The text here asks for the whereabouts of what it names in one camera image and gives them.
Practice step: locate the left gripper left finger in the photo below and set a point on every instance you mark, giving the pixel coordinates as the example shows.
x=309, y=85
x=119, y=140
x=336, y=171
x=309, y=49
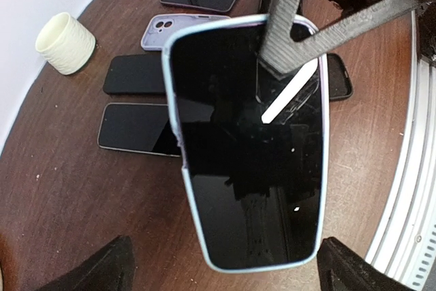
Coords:
x=110, y=268

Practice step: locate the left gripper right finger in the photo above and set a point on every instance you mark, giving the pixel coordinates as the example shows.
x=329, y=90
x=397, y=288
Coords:
x=340, y=268

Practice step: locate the cream textured mug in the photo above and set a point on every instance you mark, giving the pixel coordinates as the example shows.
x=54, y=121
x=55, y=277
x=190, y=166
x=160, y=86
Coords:
x=65, y=43

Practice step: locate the lilac silicone phone case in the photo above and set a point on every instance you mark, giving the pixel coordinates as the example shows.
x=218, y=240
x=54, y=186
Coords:
x=162, y=26

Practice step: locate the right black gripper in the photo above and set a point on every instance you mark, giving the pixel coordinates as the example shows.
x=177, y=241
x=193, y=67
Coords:
x=280, y=54

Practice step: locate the black phone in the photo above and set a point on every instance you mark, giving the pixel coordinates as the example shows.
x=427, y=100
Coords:
x=138, y=128
x=135, y=75

